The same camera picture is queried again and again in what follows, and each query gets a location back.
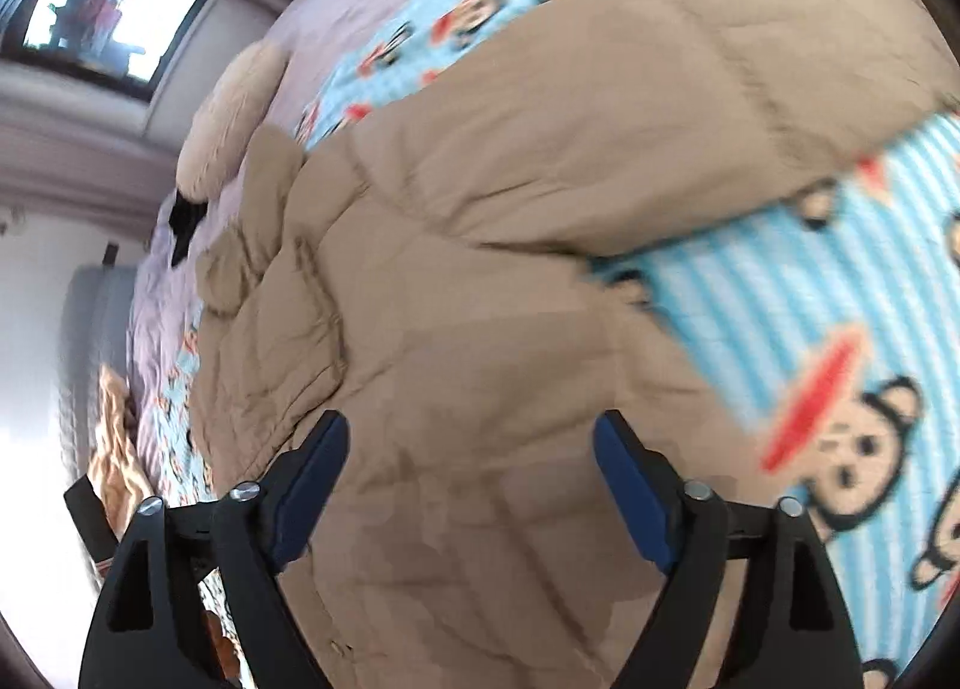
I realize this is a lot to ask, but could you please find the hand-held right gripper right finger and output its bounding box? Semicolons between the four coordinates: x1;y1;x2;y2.
592;410;863;689

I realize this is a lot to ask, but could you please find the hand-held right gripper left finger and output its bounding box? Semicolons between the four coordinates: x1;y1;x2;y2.
79;410;350;689

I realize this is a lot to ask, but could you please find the beige puffer jacket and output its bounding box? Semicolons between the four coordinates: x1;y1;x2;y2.
184;0;960;689

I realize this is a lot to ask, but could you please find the orange striped cloth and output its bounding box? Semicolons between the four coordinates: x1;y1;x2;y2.
88;365;162;555

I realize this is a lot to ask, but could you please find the striped monkey print blanket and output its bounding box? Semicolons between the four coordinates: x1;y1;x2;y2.
131;0;960;689

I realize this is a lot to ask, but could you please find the black box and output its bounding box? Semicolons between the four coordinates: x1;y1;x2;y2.
64;475;117;574

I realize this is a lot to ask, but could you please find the grey padded headboard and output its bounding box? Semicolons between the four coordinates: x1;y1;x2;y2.
56;261;140;495

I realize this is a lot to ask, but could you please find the small black cloth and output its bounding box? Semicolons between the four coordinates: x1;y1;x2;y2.
166;188;209;268

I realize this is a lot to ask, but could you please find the cream round pillow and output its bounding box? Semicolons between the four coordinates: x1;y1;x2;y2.
176;42;292;199

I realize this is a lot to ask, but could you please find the window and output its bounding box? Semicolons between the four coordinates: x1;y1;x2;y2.
19;0;211;105

